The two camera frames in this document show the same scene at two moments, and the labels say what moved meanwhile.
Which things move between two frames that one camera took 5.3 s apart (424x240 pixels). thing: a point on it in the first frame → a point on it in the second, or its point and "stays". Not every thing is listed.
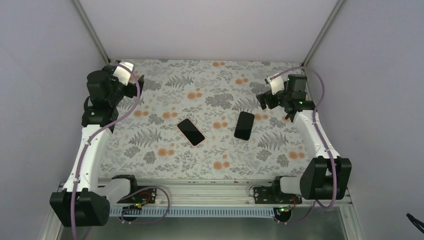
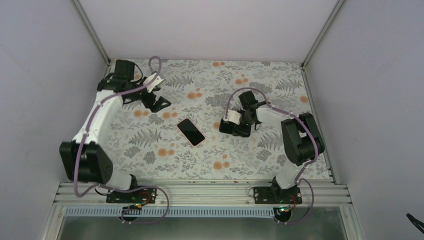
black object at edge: (418, 224) stays
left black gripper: (132, 92) → (155, 107)
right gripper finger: (261, 97) → (226, 127)
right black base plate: (272, 195) stays
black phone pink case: (190, 132) stays
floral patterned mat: (200, 119) stays
